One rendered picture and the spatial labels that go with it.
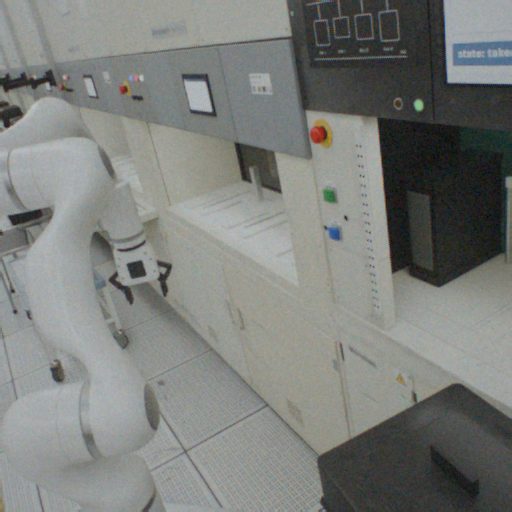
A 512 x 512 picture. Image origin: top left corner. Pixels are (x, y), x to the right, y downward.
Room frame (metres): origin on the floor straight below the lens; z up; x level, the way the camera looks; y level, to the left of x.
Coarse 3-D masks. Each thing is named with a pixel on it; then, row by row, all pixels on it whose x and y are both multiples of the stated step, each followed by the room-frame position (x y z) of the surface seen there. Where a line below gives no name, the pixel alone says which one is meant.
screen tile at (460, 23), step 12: (492, 0) 0.76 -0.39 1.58; (504, 0) 0.75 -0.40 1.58; (456, 12) 0.82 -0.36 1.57; (468, 12) 0.80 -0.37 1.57; (480, 12) 0.78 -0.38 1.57; (492, 12) 0.76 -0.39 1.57; (504, 12) 0.75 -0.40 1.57; (456, 24) 0.82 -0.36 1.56; (468, 24) 0.80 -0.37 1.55; (480, 24) 0.78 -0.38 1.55; (492, 24) 0.76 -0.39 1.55; (504, 24) 0.75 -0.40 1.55
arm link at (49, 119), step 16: (32, 112) 0.91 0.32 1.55; (48, 112) 0.92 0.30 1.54; (64, 112) 0.94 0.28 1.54; (16, 128) 0.88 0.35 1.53; (32, 128) 0.89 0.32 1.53; (48, 128) 0.90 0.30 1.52; (64, 128) 0.93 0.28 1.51; (80, 128) 0.97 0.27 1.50; (0, 144) 0.86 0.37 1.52; (16, 144) 0.87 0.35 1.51; (32, 144) 0.89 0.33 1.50; (0, 160) 0.80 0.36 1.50; (0, 176) 0.79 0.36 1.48; (0, 192) 0.78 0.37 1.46; (0, 208) 0.79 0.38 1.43; (16, 208) 0.79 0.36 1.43
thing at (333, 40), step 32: (320, 0) 1.12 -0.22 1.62; (352, 0) 1.03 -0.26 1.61; (384, 0) 0.96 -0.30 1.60; (320, 32) 1.13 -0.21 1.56; (352, 32) 1.04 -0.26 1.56; (384, 32) 0.96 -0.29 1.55; (320, 64) 1.14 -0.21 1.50; (352, 64) 1.05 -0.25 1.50; (384, 64) 0.97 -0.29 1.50; (416, 64) 0.90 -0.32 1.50
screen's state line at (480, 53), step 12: (456, 48) 0.82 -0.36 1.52; (468, 48) 0.80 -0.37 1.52; (480, 48) 0.78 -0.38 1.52; (492, 48) 0.76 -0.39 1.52; (504, 48) 0.75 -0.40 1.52; (456, 60) 0.82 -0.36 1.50; (468, 60) 0.80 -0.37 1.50; (480, 60) 0.78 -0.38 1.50; (492, 60) 0.76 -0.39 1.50; (504, 60) 0.75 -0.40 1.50
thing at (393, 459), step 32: (416, 416) 0.61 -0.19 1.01; (448, 416) 0.60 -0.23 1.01; (480, 416) 0.59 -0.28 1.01; (352, 448) 0.58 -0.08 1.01; (384, 448) 0.56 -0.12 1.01; (416, 448) 0.55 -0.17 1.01; (448, 448) 0.54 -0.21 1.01; (480, 448) 0.53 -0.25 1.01; (320, 480) 0.57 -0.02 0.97; (352, 480) 0.52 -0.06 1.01; (384, 480) 0.51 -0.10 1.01; (416, 480) 0.50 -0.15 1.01; (448, 480) 0.49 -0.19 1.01; (480, 480) 0.48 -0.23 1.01
